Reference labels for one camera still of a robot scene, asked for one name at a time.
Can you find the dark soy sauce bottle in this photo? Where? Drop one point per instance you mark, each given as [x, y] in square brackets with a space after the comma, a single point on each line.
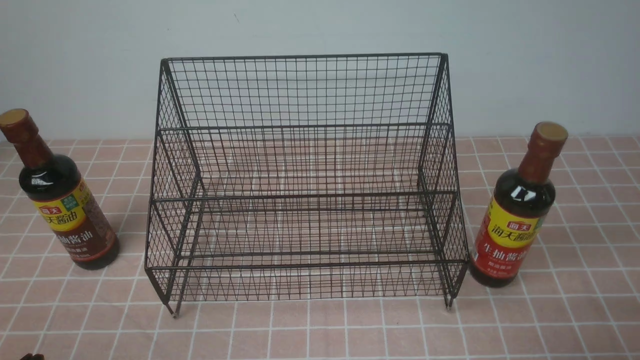
[58, 191]

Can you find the light soy sauce bottle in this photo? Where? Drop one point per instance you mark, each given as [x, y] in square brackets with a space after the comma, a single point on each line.
[521, 200]

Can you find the black wire shelf rack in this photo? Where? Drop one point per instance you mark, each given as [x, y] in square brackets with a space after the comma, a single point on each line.
[303, 177]

